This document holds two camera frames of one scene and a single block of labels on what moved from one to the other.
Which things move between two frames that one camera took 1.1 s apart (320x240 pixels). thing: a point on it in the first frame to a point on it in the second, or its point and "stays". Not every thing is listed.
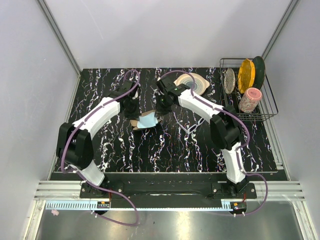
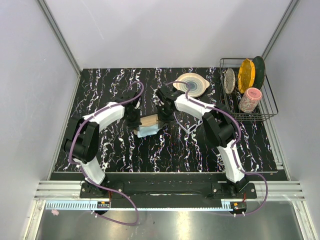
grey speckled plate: [229, 81] stays
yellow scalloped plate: [246, 75] stays
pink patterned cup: [250, 100] stays
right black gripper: [159, 111] to [162, 120]
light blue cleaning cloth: [146, 120] to [145, 131]
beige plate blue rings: [201, 83] stays
